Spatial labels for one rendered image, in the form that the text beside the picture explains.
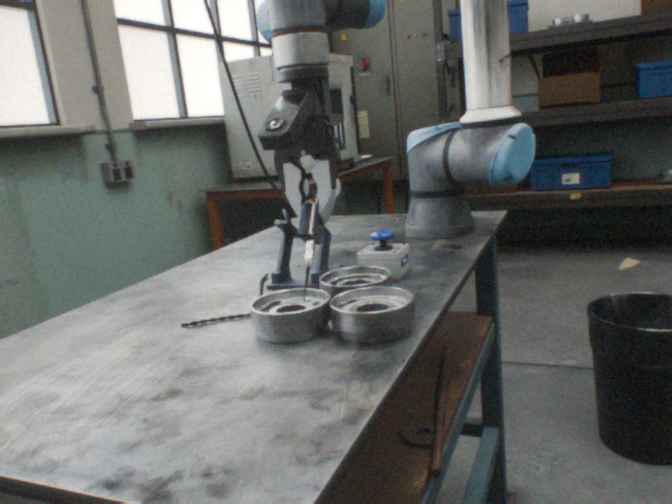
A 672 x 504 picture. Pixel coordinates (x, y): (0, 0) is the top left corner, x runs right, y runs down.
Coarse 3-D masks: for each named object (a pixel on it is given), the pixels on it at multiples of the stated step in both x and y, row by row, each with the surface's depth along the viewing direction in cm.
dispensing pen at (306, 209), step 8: (312, 192) 82; (304, 208) 80; (312, 208) 79; (304, 216) 79; (304, 224) 79; (304, 232) 78; (304, 240) 81; (312, 240) 79; (312, 248) 79; (312, 256) 79; (304, 288) 77; (304, 296) 77
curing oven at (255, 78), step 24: (240, 72) 302; (264, 72) 297; (336, 72) 309; (240, 96) 306; (264, 96) 300; (336, 96) 312; (240, 120) 309; (264, 120) 304; (240, 144) 313; (336, 144) 309; (240, 168) 316; (312, 168) 300
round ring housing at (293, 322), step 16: (256, 304) 75; (288, 304) 76; (304, 304) 75; (320, 304) 71; (256, 320) 71; (272, 320) 69; (288, 320) 69; (304, 320) 69; (320, 320) 71; (272, 336) 71; (288, 336) 70; (304, 336) 70
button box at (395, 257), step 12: (360, 252) 94; (372, 252) 94; (384, 252) 93; (396, 252) 92; (408, 252) 97; (360, 264) 94; (372, 264) 93; (384, 264) 93; (396, 264) 92; (408, 264) 97; (396, 276) 92
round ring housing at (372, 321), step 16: (368, 288) 76; (384, 288) 76; (400, 288) 74; (336, 304) 73; (368, 304) 73; (384, 304) 72; (336, 320) 69; (352, 320) 67; (368, 320) 66; (384, 320) 66; (400, 320) 67; (352, 336) 68; (368, 336) 67; (384, 336) 67; (400, 336) 68
